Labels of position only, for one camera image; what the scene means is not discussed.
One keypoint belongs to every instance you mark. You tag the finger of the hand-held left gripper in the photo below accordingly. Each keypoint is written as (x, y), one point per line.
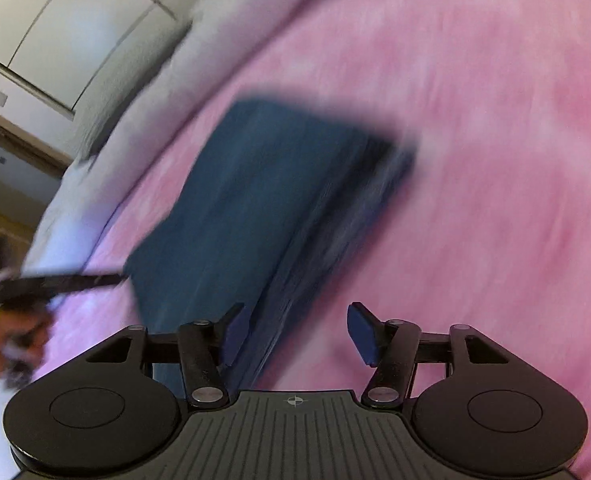
(85, 281)

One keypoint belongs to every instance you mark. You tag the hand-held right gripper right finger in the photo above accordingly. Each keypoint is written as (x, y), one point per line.
(364, 332)

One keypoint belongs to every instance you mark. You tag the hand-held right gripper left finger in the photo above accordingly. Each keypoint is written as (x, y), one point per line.
(235, 332)

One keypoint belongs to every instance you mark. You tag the blue denim jeans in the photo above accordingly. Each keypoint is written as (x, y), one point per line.
(245, 210)

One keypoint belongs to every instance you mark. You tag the person's left hand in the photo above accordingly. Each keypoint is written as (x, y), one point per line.
(5, 345)

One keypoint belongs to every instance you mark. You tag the white ribbed quilt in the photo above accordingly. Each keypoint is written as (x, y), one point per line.
(140, 110)

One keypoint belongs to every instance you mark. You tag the pink floral blanket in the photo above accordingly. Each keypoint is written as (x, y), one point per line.
(475, 160)

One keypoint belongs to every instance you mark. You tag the white wardrobe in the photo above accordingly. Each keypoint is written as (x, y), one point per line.
(75, 25)

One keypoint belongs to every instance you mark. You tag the brown door frame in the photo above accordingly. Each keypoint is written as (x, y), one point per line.
(20, 142)

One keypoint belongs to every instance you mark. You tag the white wall switch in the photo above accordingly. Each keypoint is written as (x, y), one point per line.
(1, 98)

